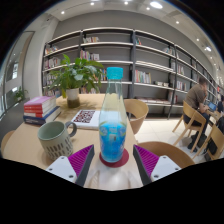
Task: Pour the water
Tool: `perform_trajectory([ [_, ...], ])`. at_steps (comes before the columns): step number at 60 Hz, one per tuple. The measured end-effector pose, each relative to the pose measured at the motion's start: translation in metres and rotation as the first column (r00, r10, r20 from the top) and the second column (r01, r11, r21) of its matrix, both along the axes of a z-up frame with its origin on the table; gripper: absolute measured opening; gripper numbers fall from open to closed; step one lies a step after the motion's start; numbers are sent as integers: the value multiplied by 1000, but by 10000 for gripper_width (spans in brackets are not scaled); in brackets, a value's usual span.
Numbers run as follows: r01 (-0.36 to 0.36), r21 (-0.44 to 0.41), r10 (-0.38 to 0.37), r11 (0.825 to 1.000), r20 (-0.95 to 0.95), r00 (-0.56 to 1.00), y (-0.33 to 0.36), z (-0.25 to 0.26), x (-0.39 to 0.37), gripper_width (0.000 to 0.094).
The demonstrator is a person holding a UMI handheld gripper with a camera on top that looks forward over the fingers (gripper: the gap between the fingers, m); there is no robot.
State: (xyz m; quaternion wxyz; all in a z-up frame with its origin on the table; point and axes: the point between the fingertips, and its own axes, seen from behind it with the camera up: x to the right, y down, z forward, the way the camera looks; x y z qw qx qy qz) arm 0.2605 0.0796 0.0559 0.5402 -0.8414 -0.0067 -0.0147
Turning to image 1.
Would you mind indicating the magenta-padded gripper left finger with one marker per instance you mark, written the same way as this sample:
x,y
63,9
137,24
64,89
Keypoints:
x,y
63,168

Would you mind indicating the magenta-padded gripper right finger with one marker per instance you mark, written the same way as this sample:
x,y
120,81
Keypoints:
x,y
163,168

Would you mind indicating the clear bottle with blue cap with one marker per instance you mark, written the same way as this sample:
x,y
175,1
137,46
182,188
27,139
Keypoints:
x,y
112,140

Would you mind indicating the grey patterned ceramic mug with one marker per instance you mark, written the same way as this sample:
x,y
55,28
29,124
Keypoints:
x,y
55,140

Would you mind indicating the thick blue book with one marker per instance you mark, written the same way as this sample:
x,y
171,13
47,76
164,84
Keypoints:
x,y
40,119

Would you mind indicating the red book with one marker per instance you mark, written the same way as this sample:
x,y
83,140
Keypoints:
x,y
36,110

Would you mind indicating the pink book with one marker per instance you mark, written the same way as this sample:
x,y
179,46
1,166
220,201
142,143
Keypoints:
x,y
38,101

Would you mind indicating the open laptop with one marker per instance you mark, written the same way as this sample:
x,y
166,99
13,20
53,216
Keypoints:
x,y
212,106

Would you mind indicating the person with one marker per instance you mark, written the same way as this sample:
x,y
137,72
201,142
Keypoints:
x,y
196,96

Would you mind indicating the small green potted plant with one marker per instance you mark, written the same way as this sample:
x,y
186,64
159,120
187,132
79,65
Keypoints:
x,y
20,94

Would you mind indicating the green potted plant, white pot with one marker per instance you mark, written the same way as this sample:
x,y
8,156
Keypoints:
x,y
76,75

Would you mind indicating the grey shelf unit with books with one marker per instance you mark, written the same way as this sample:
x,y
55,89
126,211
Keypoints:
x,y
150,50

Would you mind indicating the group of ceiling lights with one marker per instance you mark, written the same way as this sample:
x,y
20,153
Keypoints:
x,y
156,4

